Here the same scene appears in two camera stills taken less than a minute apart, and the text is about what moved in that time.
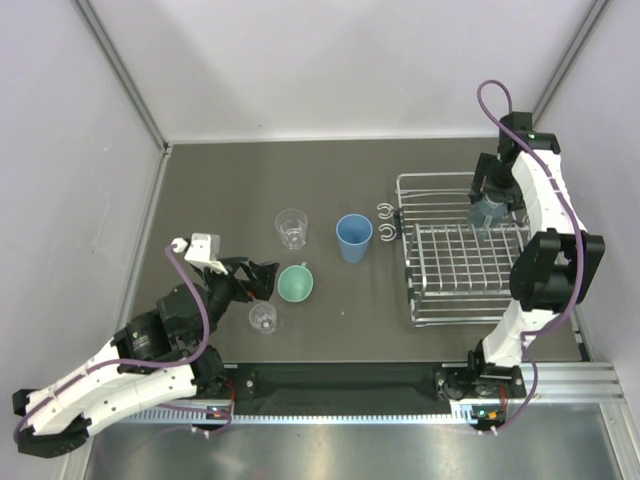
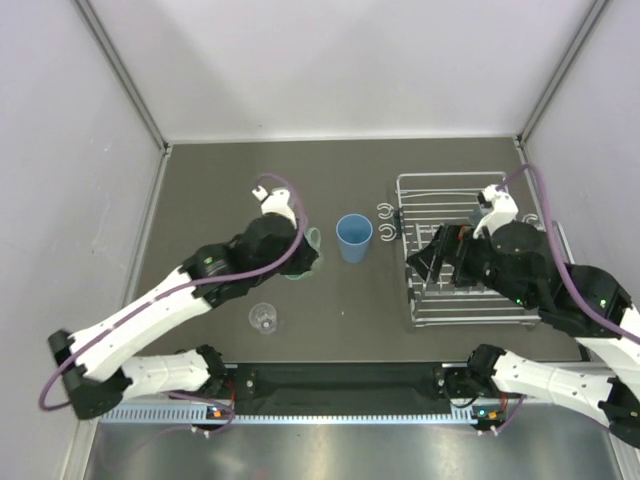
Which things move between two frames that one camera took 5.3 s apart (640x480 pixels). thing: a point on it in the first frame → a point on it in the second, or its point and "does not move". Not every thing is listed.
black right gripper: x=512 y=196 → x=451 y=241
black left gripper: x=260 y=285 → x=305 y=255
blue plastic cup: x=354 y=232 does not move
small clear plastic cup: x=263 y=316 does not move
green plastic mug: x=295 y=282 → x=317 y=263
